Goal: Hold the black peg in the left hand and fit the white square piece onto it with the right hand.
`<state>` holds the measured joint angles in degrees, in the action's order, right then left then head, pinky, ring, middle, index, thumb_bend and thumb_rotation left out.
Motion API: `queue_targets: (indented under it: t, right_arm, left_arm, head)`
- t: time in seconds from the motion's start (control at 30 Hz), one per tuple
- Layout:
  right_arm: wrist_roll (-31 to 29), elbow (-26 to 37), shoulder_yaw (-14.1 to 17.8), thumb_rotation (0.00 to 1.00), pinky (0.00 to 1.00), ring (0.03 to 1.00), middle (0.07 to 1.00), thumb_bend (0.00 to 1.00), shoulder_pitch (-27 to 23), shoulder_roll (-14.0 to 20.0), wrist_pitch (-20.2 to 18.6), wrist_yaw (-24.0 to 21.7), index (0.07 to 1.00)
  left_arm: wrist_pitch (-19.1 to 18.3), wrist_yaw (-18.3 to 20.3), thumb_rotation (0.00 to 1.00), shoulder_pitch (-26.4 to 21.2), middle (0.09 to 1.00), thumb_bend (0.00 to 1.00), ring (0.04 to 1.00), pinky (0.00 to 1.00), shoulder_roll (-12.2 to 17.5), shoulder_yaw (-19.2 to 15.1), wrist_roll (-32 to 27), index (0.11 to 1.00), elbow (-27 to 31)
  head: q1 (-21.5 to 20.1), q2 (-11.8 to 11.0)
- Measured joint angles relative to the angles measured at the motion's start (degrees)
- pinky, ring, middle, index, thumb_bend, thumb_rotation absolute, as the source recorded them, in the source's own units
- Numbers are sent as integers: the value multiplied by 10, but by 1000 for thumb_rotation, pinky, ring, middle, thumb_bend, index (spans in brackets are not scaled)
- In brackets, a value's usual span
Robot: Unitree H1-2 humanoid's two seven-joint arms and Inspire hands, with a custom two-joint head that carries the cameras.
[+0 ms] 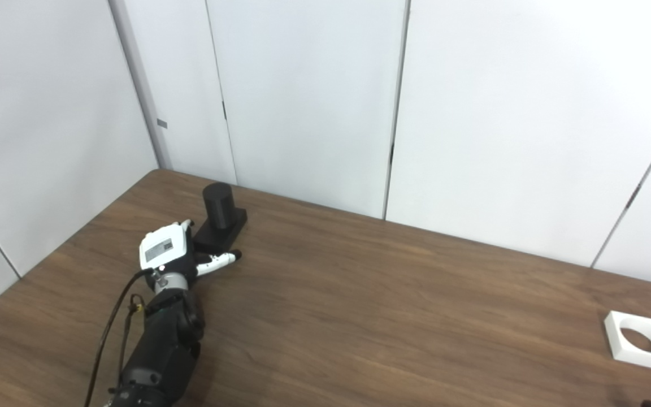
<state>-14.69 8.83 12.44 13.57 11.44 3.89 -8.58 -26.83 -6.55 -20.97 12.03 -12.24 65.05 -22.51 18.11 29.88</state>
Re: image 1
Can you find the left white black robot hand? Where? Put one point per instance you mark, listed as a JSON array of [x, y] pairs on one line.
[[161, 249]]

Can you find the white square piece with hole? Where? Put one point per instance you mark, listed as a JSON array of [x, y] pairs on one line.
[[642, 357]]

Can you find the black cylinder peg with base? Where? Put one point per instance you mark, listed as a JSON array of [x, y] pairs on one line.
[[219, 206]]

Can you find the grey vertical wall strip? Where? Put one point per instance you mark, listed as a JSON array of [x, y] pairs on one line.
[[142, 85]]

